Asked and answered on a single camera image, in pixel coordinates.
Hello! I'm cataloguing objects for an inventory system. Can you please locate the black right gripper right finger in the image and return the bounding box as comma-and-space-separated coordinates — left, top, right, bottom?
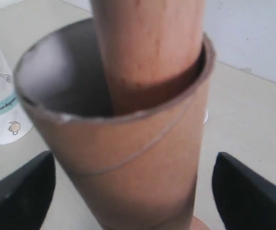
212, 152, 276, 230

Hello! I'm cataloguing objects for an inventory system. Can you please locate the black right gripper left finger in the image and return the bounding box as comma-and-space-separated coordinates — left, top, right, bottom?
0, 151, 56, 230

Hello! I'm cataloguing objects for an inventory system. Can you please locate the white printed paper towel roll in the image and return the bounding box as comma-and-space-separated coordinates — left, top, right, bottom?
0, 49, 33, 145

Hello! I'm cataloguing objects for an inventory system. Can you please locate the brown cardboard tube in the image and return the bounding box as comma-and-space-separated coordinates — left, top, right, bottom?
13, 18, 215, 230

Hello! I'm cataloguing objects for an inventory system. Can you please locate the wooden paper towel holder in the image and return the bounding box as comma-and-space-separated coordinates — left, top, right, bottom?
92, 0, 208, 230

